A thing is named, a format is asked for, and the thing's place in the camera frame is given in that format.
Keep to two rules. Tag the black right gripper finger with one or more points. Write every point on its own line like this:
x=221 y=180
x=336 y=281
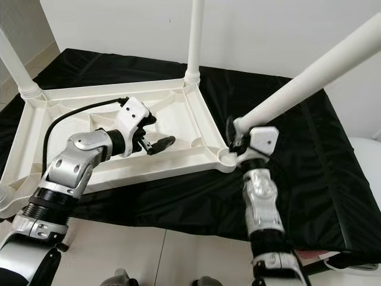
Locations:
x=230 y=130

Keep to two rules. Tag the white plastic table top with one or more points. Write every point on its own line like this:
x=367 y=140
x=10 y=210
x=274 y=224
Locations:
x=47 y=119

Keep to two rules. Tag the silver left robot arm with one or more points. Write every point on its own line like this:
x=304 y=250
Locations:
x=77 y=170

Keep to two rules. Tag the red stool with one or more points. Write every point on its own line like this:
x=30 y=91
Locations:
x=315 y=255

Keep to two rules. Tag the grey robot right leg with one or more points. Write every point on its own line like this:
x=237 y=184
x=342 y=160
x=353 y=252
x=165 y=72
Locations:
x=205 y=281

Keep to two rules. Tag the grey robot leg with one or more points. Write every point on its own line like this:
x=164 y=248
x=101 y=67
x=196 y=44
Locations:
x=118 y=277
x=205 y=281

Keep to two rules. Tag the grey robot left leg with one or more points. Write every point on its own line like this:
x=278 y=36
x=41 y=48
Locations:
x=118 y=277

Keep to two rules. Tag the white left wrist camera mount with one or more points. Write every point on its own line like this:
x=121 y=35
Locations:
x=134 y=113

